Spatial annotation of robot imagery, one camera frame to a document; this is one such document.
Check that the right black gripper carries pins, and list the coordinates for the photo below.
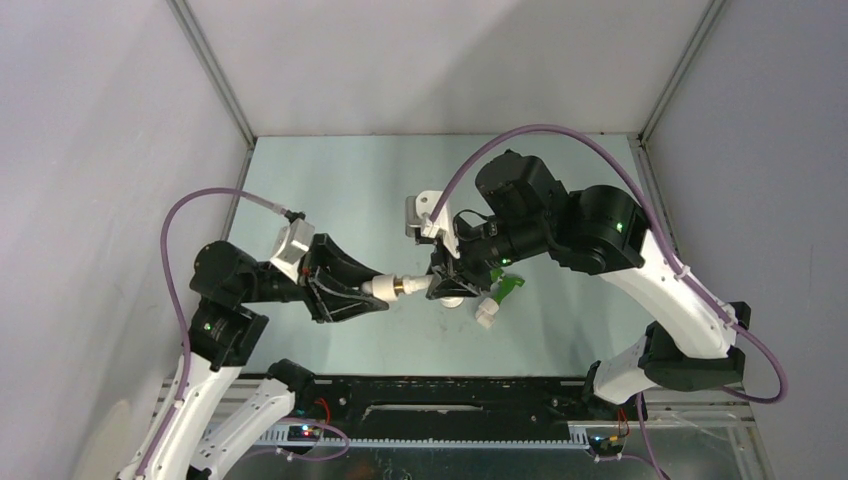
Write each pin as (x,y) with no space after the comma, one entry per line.
(462,269)

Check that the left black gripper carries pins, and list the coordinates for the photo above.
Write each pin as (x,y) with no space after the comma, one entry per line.
(327,302)

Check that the white plastic faucet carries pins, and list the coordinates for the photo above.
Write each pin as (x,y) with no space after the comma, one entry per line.
(424,284)

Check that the white elbow fitting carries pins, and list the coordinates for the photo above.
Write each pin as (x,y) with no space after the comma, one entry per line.
(486,312)
(385,288)

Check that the green plastic faucet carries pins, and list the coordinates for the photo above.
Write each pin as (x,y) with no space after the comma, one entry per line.
(503,284)

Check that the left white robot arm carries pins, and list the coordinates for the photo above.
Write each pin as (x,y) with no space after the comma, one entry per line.
(222,336)

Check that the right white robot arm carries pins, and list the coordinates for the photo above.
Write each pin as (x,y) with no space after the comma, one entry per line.
(599,231)

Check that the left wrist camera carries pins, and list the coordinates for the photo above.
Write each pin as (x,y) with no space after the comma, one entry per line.
(292,244)

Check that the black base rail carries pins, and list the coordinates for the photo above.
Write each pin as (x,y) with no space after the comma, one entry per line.
(448,408)

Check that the grey cable duct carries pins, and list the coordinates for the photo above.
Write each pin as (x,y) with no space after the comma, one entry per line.
(284,436)

